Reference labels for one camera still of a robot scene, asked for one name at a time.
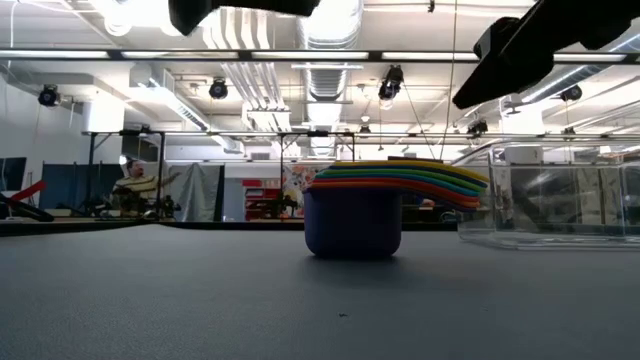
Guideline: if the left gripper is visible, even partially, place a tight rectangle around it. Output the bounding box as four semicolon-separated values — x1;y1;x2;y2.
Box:
168;0;321;36

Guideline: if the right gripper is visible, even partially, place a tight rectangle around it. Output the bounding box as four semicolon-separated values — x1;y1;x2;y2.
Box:
452;0;640;110

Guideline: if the yellow measuring cup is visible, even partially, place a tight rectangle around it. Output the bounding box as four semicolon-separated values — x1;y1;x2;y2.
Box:
330;159;491;185

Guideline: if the blue measuring cup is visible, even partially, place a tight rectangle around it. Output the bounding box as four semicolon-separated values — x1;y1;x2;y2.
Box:
313;173;484;198

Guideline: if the orange measuring cup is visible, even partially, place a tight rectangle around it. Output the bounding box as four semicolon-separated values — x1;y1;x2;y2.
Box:
308;178;482;204

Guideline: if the red measuring cup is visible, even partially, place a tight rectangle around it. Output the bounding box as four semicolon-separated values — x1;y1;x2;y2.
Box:
304;182;481;209

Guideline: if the purple measuring cup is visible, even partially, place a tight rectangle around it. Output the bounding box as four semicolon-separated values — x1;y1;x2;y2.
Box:
302;187;476;260

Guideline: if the clear plastic basket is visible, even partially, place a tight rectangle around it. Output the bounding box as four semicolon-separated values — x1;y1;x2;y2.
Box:
452;142;640;251

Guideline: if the colourful painted panel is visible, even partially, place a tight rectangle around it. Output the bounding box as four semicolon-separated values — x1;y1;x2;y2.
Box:
282;163;334;219

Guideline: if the red shelving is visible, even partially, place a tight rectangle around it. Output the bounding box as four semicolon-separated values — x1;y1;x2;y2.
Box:
242;178;282;221

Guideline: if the grey tarp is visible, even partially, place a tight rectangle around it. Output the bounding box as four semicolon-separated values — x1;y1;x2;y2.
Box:
167;163;224;222

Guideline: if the seated person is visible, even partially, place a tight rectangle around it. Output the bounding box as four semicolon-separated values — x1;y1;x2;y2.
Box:
110;158;182;219

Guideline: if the blue partition panel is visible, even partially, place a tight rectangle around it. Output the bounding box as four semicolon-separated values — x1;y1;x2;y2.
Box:
39;162;124;211

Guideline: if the red bar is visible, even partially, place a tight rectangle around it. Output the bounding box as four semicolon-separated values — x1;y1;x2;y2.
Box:
0;179;47;204

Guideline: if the black metal frame stand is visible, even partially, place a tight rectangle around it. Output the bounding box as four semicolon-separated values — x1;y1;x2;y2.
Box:
82;129;167;220

